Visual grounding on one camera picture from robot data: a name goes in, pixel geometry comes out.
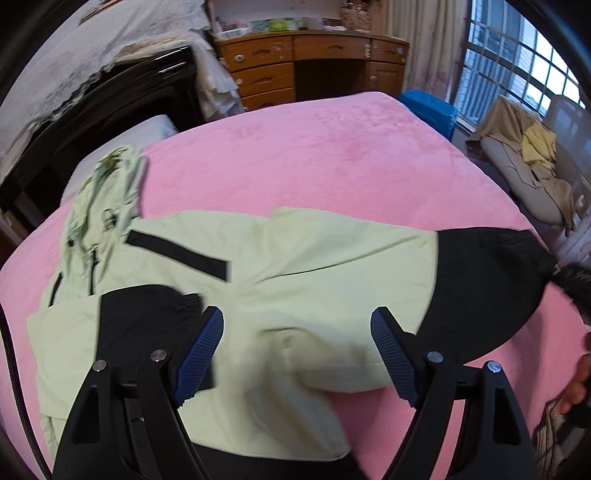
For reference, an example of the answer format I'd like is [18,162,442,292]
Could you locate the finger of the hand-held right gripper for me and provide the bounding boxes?
[538,258,591,289]

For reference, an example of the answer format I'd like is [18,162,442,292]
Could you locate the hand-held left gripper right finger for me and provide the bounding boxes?
[370,307,536,480]

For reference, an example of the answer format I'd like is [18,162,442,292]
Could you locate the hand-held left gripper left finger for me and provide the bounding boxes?
[52,305,225,480]

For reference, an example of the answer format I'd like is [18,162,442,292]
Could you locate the light green and black jacket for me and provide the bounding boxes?
[27,145,559,480]

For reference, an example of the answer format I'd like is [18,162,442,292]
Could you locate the person's right hand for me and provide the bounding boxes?
[560,353,591,416]

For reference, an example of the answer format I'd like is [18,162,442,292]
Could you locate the yellow cloth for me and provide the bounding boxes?
[521,122,558,171]

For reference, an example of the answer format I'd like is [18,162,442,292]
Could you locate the white armchair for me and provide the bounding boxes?
[466,95,591,232]

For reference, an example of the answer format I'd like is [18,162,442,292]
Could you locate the beige garment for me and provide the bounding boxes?
[480,96,575,227]

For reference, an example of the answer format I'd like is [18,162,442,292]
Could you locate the patterned dark fabric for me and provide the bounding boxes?
[531,399,591,480]

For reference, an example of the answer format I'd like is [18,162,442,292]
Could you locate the pink blanket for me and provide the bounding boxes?
[0,91,591,480]

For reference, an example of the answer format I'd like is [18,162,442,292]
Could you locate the window with metal grille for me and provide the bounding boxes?
[455,9,583,130]

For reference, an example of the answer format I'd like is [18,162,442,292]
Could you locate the white pillow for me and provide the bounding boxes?
[60,114,181,204]

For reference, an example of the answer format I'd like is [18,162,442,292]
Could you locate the black headboard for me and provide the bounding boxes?
[0,46,204,217]

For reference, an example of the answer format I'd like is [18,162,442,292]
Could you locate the cream curtain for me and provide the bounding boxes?
[385,0,472,104]

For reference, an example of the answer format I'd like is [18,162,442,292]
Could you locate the cream ruffled cloth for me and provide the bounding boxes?
[189,34,245,121]

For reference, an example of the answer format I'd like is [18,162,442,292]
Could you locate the wooden desk with drawers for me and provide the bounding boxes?
[215,30,411,112]

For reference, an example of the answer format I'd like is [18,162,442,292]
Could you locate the clear storage box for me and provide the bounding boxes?
[217,21,254,41]

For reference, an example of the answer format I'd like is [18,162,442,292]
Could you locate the wicker basket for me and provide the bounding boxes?
[339,0,389,29]

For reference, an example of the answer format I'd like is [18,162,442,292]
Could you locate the white lace cloth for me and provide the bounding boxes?
[0,0,218,153]

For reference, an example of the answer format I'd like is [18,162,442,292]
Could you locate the black cable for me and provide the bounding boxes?
[0,302,51,480]

